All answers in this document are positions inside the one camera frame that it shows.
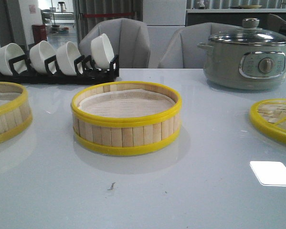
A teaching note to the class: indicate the white bowl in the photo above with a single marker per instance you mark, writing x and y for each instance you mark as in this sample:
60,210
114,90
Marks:
39,53
65,55
8,52

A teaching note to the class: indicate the grey chair left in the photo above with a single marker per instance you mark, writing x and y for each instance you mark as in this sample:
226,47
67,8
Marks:
129,39

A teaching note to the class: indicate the white cabinet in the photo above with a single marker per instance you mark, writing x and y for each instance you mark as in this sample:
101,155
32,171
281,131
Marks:
163,18

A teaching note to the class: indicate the black bowl rack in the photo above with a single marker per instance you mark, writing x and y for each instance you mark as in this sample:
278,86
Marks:
86,72

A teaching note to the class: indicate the white bowl far left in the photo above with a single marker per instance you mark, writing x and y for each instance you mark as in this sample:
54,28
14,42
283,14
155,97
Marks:
8,52

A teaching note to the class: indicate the bamboo steamer tray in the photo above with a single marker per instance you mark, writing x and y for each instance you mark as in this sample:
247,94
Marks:
15,111
126,118

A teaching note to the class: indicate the woven bamboo steamer lid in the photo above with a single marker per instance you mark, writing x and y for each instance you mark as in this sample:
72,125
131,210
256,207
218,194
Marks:
269,117

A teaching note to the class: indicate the grey chair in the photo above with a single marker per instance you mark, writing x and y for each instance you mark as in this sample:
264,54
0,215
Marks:
129,39
182,50

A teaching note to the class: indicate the red waste bin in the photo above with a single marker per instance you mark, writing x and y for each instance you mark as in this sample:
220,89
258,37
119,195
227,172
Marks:
39,33

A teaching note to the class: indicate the grey chair right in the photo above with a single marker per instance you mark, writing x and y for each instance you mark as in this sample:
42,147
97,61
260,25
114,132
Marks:
182,50

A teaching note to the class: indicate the grey counter shelf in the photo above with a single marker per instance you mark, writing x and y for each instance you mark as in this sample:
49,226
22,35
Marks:
230,16

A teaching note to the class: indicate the glass pot lid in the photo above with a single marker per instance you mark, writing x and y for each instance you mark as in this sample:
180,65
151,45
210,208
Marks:
249,34

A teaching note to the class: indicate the white bowl right end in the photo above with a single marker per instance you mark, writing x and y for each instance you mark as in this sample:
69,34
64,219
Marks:
102,51

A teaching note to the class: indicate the red barrier tape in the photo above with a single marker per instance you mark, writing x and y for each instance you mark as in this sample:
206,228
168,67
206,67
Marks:
109,15

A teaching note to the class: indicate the grey-green electric cooking pot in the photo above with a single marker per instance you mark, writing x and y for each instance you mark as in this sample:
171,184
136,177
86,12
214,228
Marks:
240,66

